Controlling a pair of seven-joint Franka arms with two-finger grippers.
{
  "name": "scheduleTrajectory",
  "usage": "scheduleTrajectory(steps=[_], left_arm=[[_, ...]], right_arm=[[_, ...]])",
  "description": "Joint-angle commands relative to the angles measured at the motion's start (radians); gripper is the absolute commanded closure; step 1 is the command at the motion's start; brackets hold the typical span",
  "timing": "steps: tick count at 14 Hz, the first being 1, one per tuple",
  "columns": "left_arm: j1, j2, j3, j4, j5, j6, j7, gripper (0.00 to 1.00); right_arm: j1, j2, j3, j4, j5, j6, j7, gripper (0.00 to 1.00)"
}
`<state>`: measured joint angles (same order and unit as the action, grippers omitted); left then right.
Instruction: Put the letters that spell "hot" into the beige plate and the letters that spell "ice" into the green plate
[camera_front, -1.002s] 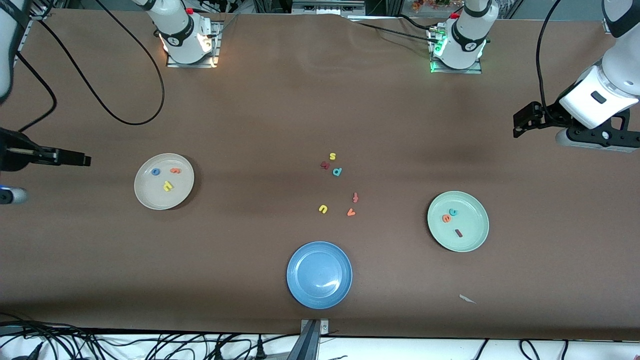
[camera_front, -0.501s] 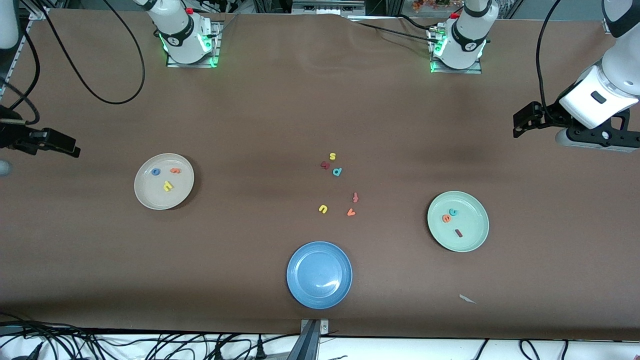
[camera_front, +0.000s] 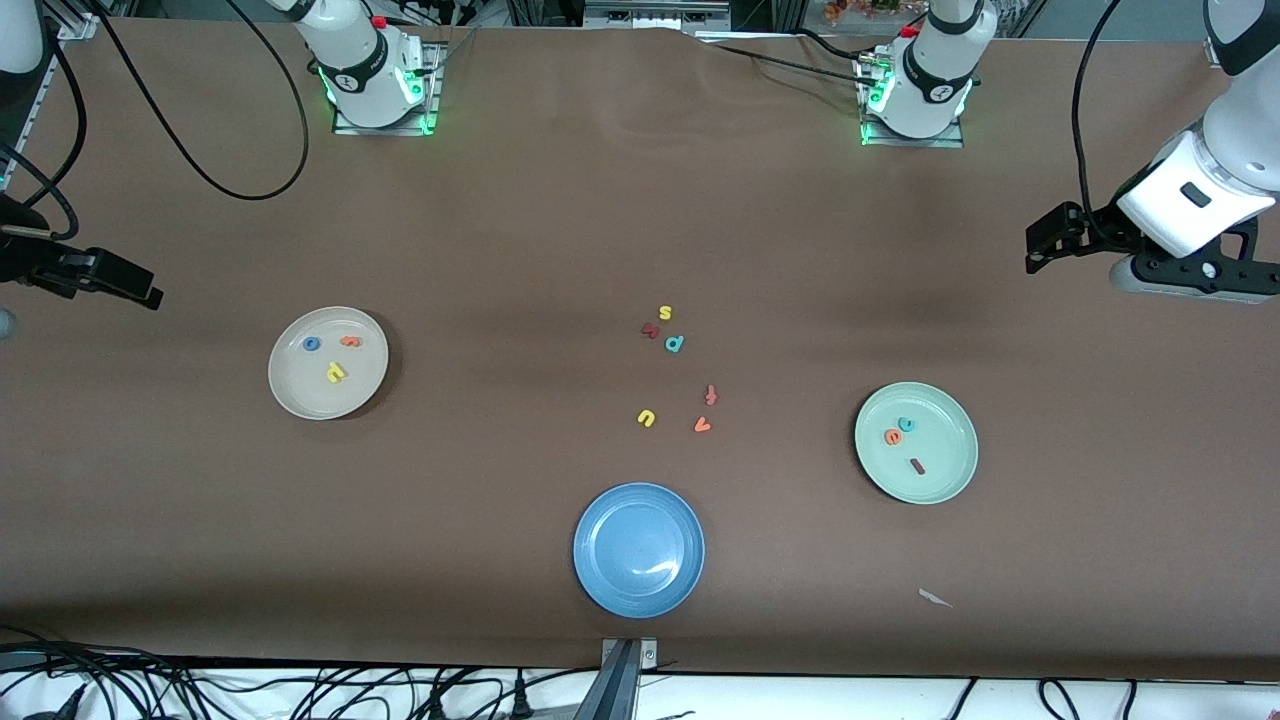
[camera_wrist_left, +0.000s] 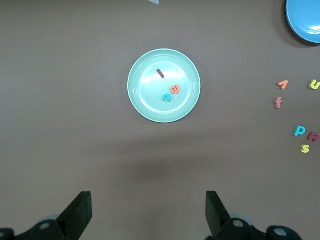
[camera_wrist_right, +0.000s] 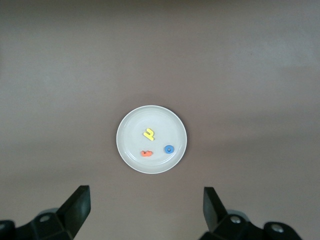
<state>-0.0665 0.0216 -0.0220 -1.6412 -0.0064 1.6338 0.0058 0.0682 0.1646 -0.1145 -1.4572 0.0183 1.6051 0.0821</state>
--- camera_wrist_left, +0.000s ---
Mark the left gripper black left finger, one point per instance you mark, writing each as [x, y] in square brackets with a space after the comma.
[75, 220]

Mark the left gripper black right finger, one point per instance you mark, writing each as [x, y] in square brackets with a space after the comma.
[220, 225]

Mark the teal letter c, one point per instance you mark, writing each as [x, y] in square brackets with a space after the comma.
[167, 94]

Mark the orange letter e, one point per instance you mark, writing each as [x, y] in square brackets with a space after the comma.
[171, 89]

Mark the maroon letter l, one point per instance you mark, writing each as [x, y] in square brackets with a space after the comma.
[160, 73]

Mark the yellow letter s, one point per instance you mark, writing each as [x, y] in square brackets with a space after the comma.
[305, 148]

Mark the teal letter p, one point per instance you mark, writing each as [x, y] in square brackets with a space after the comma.
[297, 132]

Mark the brown table cover sheet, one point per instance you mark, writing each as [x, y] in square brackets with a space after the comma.
[50, 100]

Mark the maroon letter w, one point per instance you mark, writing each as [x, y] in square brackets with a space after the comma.
[312, 137]

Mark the pale green plate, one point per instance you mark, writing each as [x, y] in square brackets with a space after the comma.
[150, 107]

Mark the red letter f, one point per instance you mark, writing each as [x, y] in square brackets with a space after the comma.
[278, 102]

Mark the orange letter v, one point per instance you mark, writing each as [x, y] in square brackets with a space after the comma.
[283, 85]

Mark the yellow letter u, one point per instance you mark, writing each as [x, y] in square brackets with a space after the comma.
[312, 86]

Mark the blue plate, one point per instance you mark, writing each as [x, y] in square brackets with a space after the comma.
[305, 20]

